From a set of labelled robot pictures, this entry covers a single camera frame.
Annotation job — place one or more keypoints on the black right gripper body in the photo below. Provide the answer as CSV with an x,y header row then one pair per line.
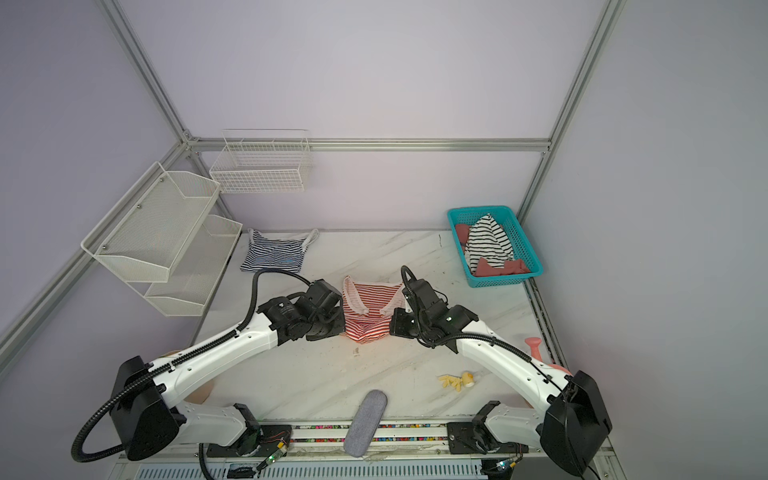
x,y
404,324

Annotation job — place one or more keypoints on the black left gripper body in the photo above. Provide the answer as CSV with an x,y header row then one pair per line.
x,y
324,327

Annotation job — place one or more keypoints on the red white striped tank top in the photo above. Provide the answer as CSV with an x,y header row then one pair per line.
x,y
369,308

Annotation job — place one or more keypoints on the blue white striped tank top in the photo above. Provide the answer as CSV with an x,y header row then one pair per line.
x,y
284,254

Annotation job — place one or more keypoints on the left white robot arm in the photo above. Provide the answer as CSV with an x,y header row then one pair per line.
x,y
152,410

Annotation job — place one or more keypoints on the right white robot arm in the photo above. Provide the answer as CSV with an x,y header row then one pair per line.
x,y
567,418

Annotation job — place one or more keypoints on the black white striped tank top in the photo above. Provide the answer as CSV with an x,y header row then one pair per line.
x,y
487,241

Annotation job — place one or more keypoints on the yellow toy giraffe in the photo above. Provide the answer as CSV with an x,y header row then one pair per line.
x,y
457,382

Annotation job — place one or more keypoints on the grey fabric pouch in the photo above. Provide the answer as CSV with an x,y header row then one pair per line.
x,y
365,423

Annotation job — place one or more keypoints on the teal plastic basket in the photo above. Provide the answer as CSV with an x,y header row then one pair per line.
x,y
522,246

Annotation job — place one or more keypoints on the dark red garment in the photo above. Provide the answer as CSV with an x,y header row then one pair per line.
x,y
514,267

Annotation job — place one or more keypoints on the pink watering can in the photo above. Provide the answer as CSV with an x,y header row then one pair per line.
x,y
534,344

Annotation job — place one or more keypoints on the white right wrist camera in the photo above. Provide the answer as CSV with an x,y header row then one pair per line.
x,y
426,304

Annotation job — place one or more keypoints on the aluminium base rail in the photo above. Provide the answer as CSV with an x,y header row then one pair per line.
x,y
399,436

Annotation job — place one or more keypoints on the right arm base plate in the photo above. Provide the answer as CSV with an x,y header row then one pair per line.
x,y
473,437

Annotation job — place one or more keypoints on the white wire wall basket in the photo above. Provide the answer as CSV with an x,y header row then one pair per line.
x,y
263,161

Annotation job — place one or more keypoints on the white mesh wall shelf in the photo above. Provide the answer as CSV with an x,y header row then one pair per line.
x,y
165,242

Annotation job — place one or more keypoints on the horizontal aluminium frame bar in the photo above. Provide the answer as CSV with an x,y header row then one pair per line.
x,y
383,144

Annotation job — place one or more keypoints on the aluminium frame corner post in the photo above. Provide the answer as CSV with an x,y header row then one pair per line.
x,y
185,143

